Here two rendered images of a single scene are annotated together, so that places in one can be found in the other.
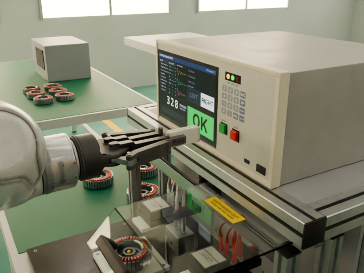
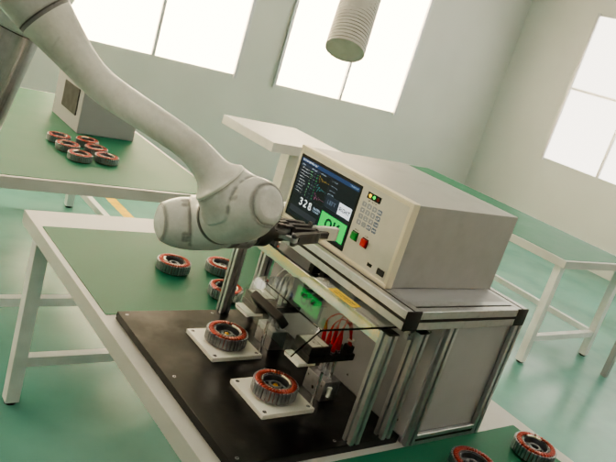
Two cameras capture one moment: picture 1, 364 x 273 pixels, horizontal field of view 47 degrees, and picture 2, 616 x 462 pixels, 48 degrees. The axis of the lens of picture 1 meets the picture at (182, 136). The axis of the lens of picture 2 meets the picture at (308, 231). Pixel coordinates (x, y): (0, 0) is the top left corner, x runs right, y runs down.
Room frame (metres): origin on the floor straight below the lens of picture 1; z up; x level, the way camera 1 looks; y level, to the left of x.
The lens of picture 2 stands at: (-0.76, 0.32, 1.60)
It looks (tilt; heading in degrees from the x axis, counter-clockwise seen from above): 16 degrees down; 349
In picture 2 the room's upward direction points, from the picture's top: 17 degrees clockwise
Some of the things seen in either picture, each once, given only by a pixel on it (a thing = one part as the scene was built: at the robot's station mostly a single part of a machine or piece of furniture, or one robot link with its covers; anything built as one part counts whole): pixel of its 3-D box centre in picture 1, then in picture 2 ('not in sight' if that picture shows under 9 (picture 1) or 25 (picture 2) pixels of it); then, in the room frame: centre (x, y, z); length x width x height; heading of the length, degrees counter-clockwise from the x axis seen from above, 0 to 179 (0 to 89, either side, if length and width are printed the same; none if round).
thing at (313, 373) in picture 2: not in sight; (321, 382); (0.74, -0.11, 0.80); 0.07 x 0.05 x 0.06; 30
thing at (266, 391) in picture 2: not in sight; (274, 386); (0.67, 0.01, 0.80); 0.11 x 0.11 x 0.04
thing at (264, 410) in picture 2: not in sight; (271, 395); (0.67, 0.01, 0.78); 0.15 x 0.15 x 0.01; 30
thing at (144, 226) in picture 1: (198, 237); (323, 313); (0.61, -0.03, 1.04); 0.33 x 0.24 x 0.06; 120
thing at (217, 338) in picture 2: not in sight; (226, 335); (0.88, 0.13, 0.80); 0.11 x 0.11 x 0.04
